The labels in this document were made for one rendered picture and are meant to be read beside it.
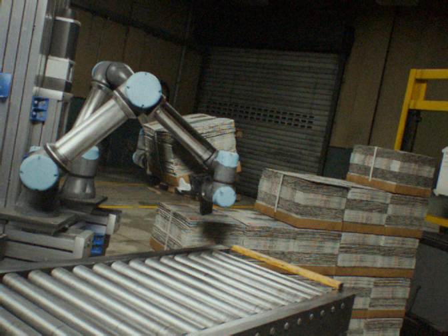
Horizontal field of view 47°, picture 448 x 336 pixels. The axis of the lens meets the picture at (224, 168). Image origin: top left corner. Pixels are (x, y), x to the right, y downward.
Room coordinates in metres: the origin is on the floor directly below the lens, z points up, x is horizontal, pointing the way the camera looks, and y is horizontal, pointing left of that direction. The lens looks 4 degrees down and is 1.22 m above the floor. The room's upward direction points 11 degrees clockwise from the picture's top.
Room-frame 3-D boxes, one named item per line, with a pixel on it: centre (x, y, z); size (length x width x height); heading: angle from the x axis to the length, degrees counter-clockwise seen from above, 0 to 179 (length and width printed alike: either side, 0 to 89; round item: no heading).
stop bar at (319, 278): (1.74, -0.26, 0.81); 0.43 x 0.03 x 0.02; 53
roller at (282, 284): (1.63, -0.16, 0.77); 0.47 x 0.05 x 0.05; 53
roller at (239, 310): (1.37, 0.03, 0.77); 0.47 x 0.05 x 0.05; 53
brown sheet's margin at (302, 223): (2.67, -0.42, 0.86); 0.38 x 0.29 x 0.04; 31
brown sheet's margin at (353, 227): (2.82, -0.68, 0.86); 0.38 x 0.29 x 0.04; 29
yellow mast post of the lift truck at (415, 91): (3.47, -1.15, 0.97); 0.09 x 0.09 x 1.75; 30
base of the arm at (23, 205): (1.80, 0.62, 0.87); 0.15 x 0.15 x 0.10
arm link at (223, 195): (1.82, -0.01, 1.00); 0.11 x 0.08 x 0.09; 26
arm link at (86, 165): (2.30, 0.62, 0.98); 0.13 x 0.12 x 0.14; 44
